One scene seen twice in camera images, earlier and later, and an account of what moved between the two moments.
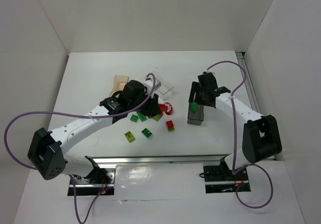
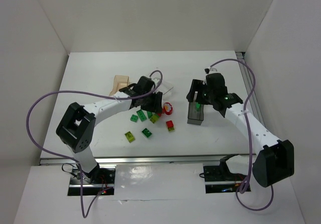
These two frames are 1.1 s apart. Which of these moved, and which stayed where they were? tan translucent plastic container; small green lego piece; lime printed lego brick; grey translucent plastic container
Moved: small green lego piece
Stayed: grey translucent plastic container; tan translucent plastic container; lime printed lego brick
